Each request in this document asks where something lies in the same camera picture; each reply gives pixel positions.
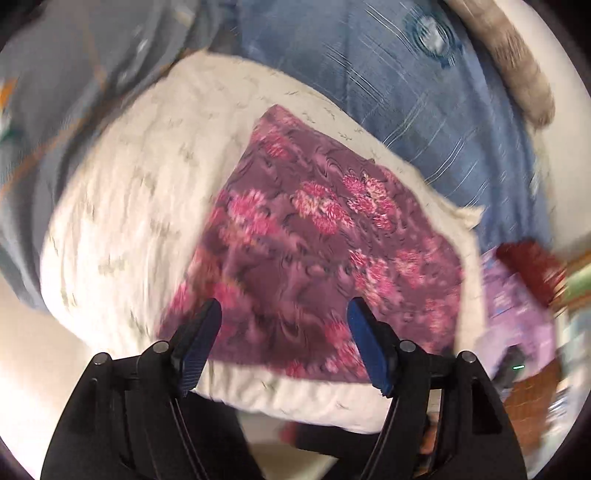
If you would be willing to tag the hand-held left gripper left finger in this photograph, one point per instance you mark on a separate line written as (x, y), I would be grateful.
(198, 346)

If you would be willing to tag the cream embroidered blanket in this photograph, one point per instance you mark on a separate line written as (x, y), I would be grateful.
(138, 207)

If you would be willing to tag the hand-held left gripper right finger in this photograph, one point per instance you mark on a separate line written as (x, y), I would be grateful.
(369, 346)

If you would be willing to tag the blue striped bedsheet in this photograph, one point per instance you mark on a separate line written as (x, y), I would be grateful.
(401, 110)

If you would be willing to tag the pink floral cloth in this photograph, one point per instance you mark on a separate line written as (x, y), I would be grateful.
(318, 240)

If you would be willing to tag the brown woven object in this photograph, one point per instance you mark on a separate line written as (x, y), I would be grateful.
(531, 406)

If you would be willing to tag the dark red cloth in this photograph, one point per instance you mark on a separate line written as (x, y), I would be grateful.
(535, 272)

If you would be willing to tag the grey cloth with orange stripe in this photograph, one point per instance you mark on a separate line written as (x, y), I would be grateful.
(69, 92)

